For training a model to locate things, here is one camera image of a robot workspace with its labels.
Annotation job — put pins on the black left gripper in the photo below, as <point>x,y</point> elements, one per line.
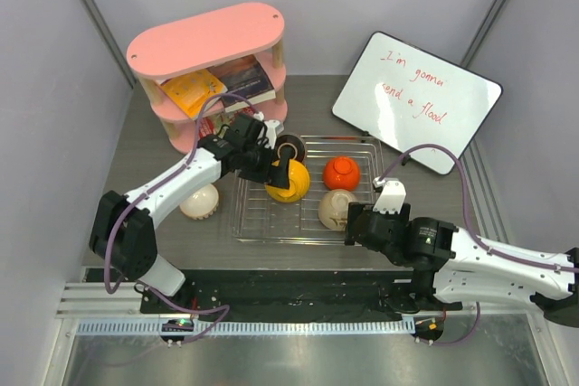
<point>274,175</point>

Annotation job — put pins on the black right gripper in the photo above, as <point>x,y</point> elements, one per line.
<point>355,207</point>

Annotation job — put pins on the yellow bowl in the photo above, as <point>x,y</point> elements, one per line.
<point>299,183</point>

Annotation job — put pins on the metal wire dish rack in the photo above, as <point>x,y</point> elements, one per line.
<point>257,217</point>

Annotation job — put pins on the dark brown bowl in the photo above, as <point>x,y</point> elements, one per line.
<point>290,146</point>

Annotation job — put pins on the white ridged bowl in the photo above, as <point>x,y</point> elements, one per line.
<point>201,204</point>

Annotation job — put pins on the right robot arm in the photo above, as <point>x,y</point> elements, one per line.
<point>451,267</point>

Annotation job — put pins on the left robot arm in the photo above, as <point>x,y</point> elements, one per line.
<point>124,229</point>

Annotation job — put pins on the beige speckled bowl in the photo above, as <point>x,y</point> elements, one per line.
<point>333,209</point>

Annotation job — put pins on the orange bowl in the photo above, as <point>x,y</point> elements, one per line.
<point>341,172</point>

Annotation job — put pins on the red magazine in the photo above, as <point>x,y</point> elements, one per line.
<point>212,125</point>

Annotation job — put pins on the dark blue book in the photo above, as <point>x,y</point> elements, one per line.
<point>245,77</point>

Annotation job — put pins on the yellow book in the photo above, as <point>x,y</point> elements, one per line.
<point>190,91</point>

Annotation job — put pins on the pink three-tier shelf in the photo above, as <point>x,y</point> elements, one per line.
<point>205,40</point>

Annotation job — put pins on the white whiteboard with red writing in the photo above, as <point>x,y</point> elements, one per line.
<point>415,101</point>

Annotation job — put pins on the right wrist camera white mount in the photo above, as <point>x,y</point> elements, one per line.
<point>391,197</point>

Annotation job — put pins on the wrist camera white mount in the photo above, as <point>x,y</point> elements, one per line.
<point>391,197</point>
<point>270,130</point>

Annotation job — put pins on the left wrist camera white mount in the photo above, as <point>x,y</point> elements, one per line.
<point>270,130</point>

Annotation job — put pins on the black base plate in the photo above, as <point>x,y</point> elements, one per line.
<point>303,296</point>

